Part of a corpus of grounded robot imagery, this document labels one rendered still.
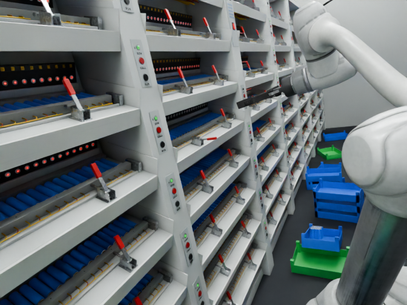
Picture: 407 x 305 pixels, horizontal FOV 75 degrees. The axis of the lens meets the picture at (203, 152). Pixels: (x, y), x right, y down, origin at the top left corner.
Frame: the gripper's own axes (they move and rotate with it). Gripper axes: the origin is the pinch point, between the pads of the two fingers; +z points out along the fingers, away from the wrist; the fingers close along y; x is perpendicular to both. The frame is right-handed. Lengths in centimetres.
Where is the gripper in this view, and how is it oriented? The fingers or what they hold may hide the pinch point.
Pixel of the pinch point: (246, 102)
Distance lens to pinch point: 114.6
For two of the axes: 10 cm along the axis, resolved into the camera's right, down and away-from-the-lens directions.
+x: -3.6, -9.2, -1.5
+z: -8.0, 2.3, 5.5
